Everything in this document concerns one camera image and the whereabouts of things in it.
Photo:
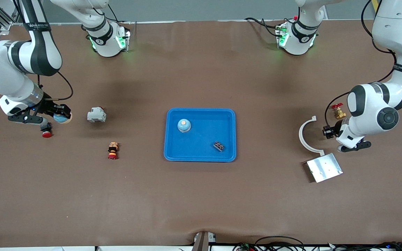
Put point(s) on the light blue call bell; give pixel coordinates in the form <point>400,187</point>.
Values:
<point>184,126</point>
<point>62,119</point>

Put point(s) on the red emergency stop button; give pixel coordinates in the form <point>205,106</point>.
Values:
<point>46,132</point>

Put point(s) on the dark brown cylindrical capacitor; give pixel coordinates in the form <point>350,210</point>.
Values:
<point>326,133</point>

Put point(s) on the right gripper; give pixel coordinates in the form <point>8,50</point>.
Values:
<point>50,107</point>

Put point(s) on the orange red stacked push switch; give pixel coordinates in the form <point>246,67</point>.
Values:
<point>113,150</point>

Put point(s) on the blue plastic tray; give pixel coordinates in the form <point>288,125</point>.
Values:
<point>201,153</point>

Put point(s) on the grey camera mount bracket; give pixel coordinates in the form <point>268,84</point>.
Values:
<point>202,242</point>

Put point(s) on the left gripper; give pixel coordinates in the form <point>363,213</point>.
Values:
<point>331,131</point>

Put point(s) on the white circuit breaker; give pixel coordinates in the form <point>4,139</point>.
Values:
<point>96,115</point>

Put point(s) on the silver metal plate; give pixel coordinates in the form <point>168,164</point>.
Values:
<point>325,168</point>

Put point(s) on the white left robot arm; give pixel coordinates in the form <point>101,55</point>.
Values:
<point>396,28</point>

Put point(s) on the dark capacitor with grey stripe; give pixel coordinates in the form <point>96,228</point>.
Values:
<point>218,146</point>

